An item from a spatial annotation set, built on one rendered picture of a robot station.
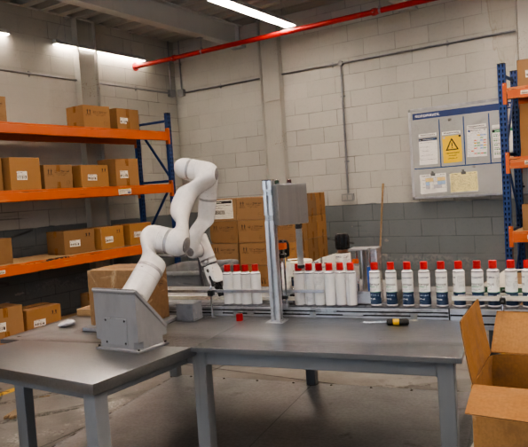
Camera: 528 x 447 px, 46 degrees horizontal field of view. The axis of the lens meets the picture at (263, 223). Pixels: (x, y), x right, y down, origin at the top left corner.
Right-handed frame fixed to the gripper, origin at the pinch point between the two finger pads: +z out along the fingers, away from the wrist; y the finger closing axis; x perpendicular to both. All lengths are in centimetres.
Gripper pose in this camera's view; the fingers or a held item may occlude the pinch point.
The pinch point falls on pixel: (220, 292)
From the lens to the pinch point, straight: 324.1
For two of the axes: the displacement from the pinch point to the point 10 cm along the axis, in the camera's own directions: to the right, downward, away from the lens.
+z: 3.7, 9.2, -0.8
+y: 3.8, -0.8, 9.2
